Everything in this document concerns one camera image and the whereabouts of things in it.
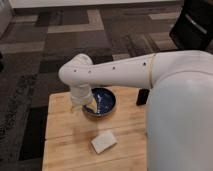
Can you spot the dark blue ceramic bowl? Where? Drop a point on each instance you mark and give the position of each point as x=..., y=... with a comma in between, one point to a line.
x=106, y=101

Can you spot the wooden table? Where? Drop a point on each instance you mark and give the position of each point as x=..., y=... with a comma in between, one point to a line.
x=69, y=133

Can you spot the black phone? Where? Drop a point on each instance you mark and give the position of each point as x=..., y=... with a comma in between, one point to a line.
x=142, y=97

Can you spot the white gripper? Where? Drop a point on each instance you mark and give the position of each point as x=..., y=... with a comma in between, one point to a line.
x=82, y=95

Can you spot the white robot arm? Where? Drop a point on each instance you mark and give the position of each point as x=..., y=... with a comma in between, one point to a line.
x=179, y=121

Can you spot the black chair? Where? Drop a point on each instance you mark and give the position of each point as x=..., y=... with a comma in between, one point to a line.
x=193, y=29

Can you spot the white sponge block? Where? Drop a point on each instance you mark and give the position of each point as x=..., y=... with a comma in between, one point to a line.
x=103, y=141

